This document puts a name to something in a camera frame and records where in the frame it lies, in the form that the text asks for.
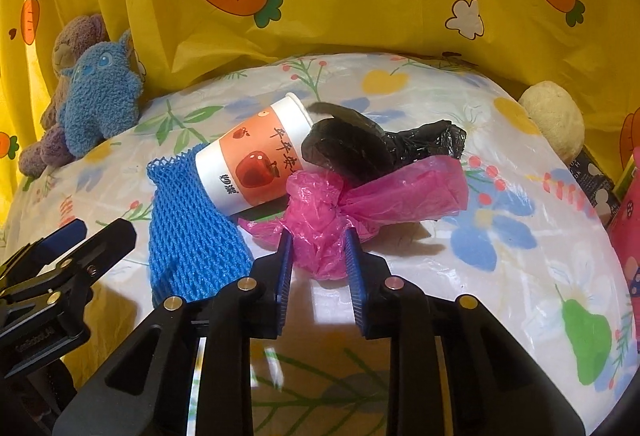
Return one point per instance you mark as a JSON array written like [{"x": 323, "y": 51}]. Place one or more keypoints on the pink plastic bag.
[{"x": 325, "y": 206}]

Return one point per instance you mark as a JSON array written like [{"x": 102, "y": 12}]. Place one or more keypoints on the beige plush ball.
[{"x": 555, "y": 121}]

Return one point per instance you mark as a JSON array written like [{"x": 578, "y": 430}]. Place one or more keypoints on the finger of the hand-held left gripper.
[
  {"x": 65, "y": 236},
  {"x": 100, "y": 241}
]

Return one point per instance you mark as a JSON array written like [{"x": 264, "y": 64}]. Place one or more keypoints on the purple teddy bear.
[{"x": 75, "y": 36}]

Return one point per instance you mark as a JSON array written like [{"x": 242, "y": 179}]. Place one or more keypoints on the white orange paper cup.
[{"x": 240, "y": 166}]

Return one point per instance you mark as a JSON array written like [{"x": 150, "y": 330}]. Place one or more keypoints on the yellow tissue packet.
[{"x": 631, "y": 176}]

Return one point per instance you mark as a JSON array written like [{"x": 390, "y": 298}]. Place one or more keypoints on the blue plush toy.
[{"x": 100, "y": 106}]

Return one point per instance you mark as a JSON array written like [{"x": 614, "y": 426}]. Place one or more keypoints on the blue foam net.
[{"x": 190, "y": 236}]

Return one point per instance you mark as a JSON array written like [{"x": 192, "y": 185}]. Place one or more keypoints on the black plastic bag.
[{"x": 350, "y": 146}]

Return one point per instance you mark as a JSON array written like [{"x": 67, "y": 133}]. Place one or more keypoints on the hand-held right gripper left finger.
[{"x": 285, "y": 276}]

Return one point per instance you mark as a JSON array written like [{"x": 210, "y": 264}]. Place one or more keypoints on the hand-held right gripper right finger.
[{"x": 356, "y": 281}]

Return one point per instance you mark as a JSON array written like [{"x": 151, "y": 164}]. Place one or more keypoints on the pink mushroom print bucket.
[{"x": 630, "y": 241}]

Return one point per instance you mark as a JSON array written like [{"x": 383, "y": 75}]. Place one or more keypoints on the black printed bag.
[{"x": 595, "y": 186}]

